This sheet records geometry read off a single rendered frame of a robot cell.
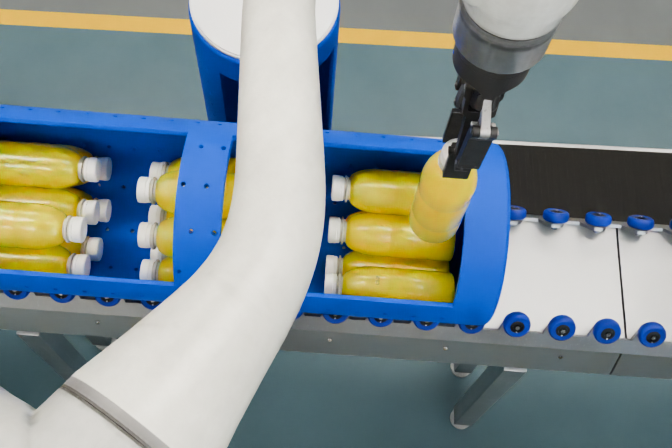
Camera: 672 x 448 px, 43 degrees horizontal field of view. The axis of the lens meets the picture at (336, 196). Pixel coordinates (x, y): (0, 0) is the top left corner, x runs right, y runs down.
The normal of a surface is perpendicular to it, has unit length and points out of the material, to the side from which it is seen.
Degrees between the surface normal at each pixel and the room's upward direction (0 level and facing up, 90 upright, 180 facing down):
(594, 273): 0
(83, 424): 15
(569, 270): 0
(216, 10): 0
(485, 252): 34
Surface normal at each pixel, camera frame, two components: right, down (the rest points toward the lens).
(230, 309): 0.27, -0.47
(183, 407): 0.52, -0.33
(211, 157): 0.06, -0.58
